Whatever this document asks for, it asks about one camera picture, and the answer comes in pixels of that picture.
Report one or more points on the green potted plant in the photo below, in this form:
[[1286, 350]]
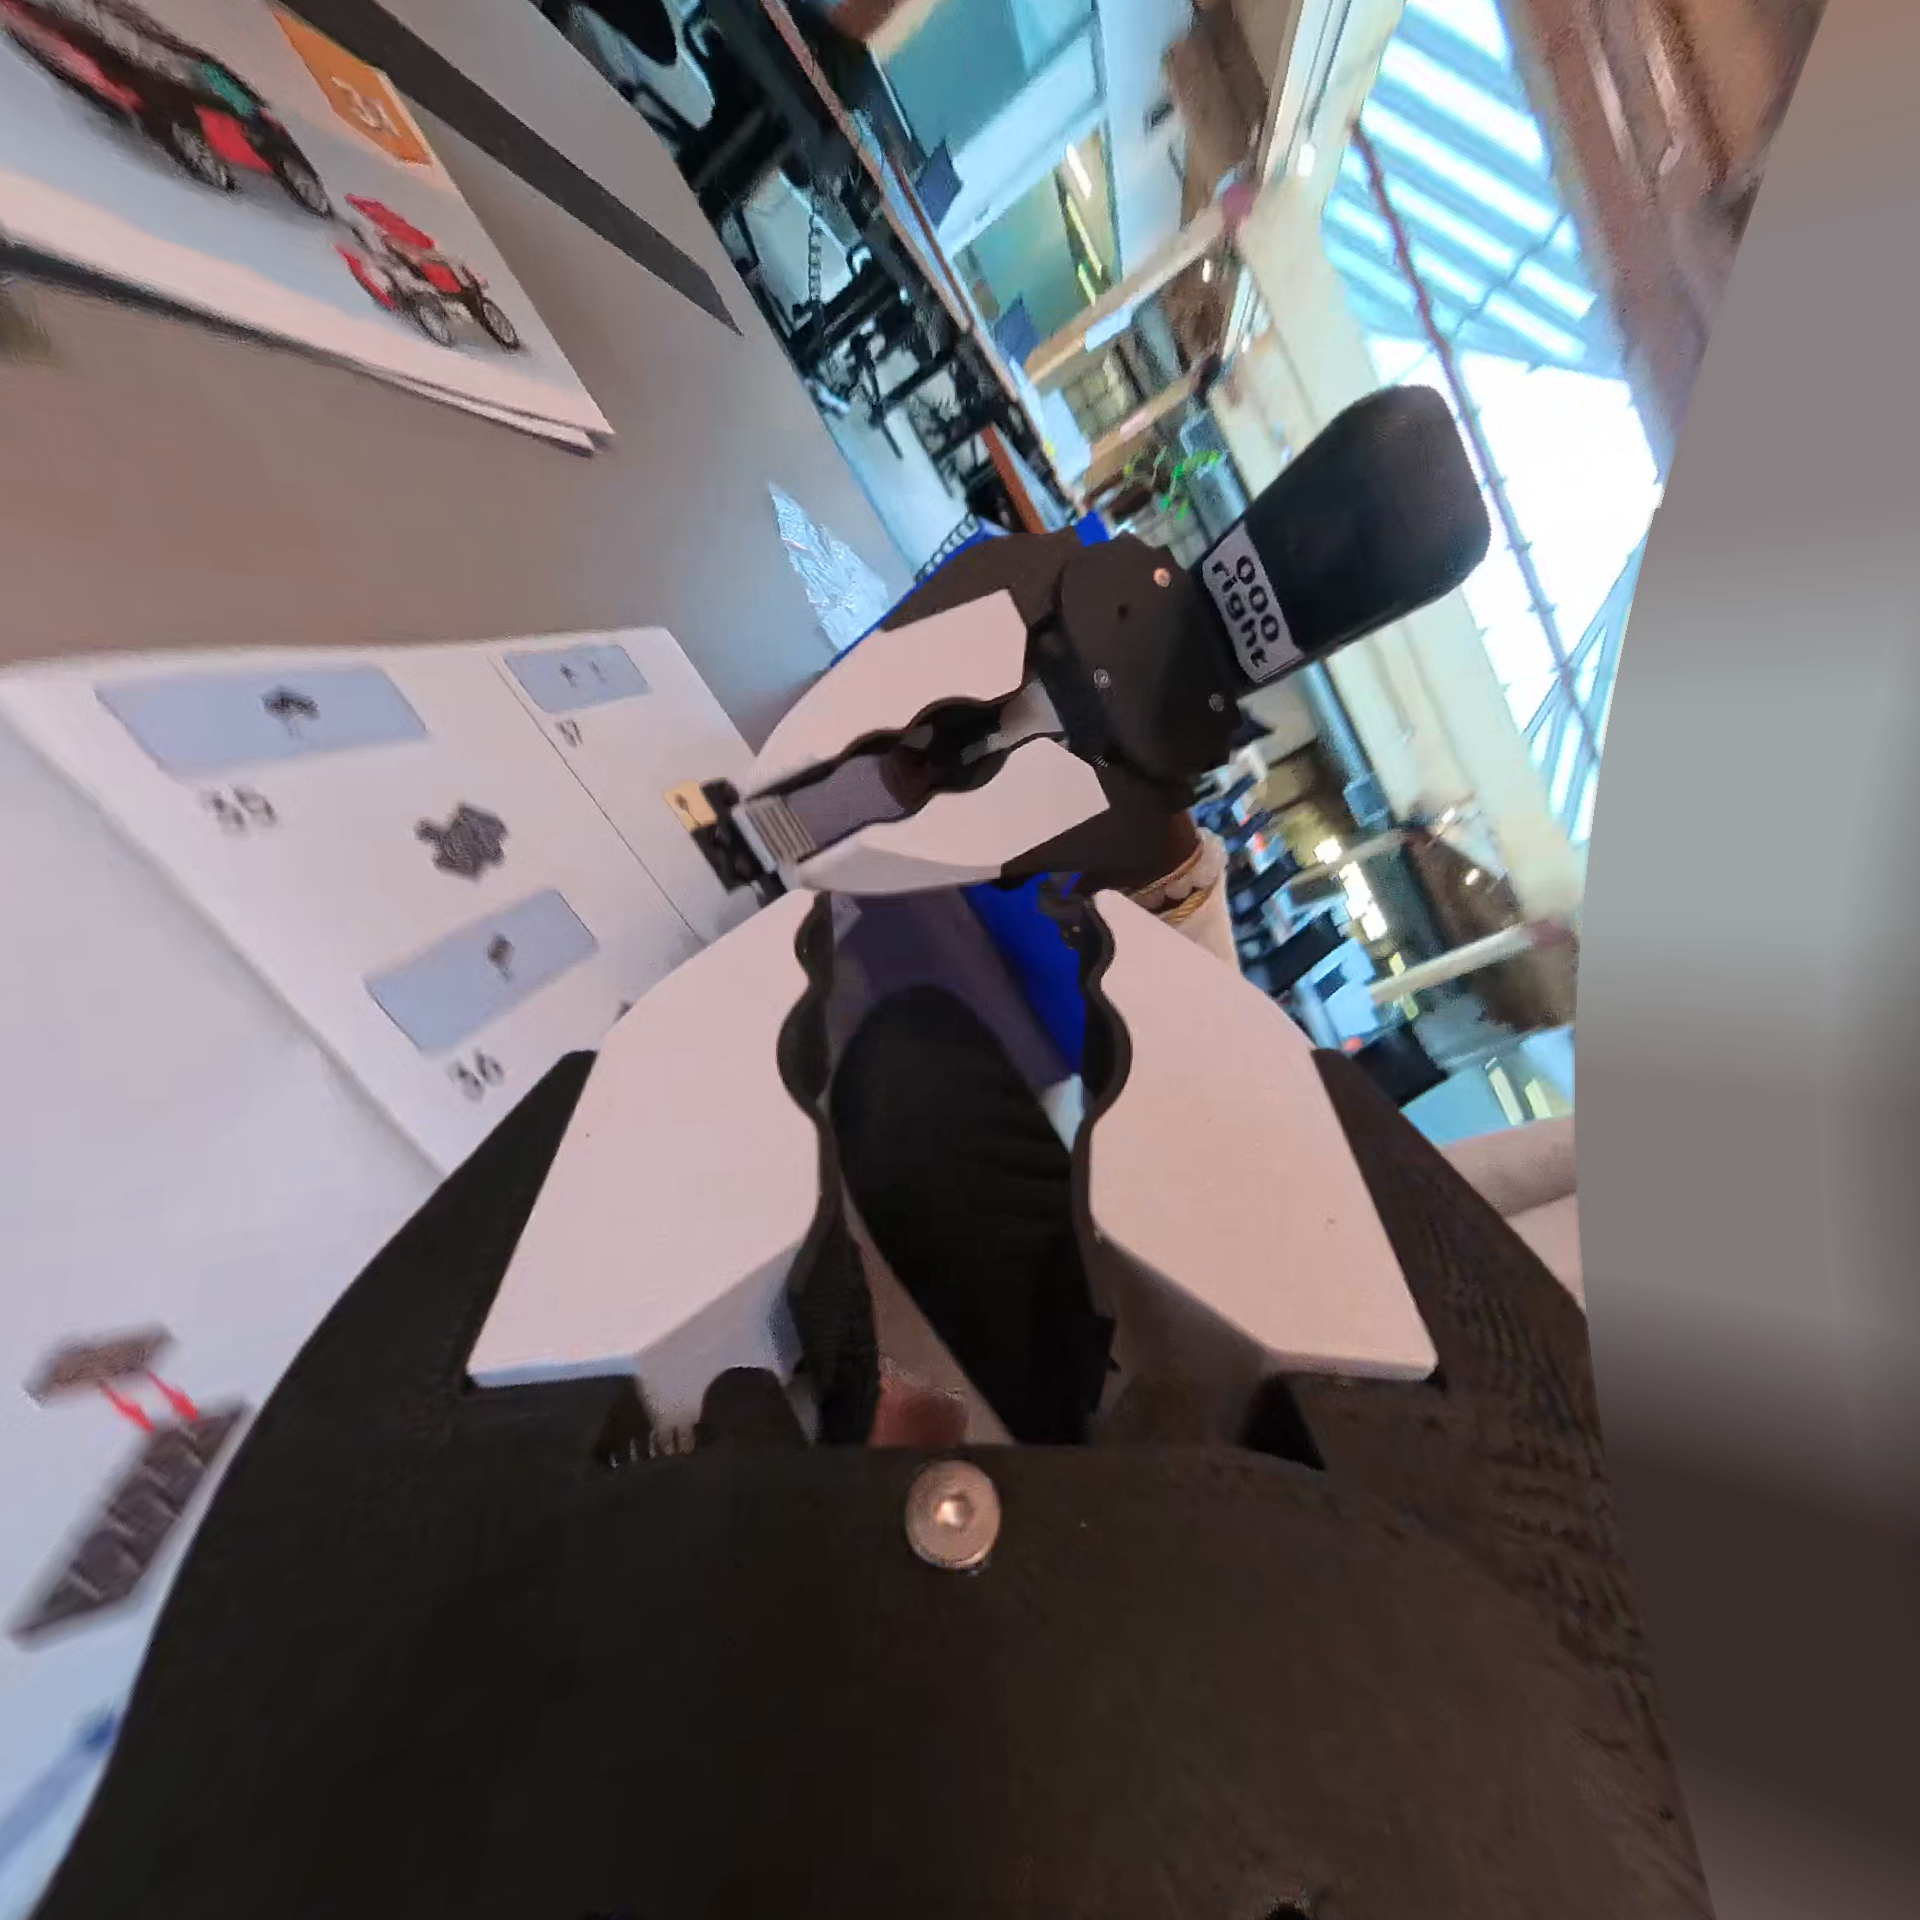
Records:
[[1177, 477]]

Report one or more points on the glass skylight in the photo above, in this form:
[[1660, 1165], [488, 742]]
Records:
[[1560, 452]]

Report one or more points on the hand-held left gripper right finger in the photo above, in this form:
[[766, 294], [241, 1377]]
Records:
[[1260, 1201]]

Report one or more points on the blue box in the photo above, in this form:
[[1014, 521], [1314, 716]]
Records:
[[1093, 525]]

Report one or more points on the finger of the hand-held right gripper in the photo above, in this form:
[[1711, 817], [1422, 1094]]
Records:
[[960, 832], [914, 676]]

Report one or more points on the clear plastic scrap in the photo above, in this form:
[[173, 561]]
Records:
[[826, 564]]

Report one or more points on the open lego instruction booklet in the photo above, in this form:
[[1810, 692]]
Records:
[[301, 901]]

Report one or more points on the black quilted case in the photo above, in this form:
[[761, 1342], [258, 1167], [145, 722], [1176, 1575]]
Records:
[[960, 1201]]

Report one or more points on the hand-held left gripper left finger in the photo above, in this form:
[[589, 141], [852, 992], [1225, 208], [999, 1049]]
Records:
[[662, 1201]]

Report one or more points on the grey lego grille tile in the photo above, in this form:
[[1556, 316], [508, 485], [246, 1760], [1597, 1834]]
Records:
[[777, 832]]

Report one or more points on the closed lego instruction booklet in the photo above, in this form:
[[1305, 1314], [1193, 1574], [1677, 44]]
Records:
[[150, 255]]

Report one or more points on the person's right hand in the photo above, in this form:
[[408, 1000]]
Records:
[[1156, 849]]

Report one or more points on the person's left hand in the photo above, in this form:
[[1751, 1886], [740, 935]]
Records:
[[918, 1414]]

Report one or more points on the black lego plate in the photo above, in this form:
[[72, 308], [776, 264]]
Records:
[[727, 840]]

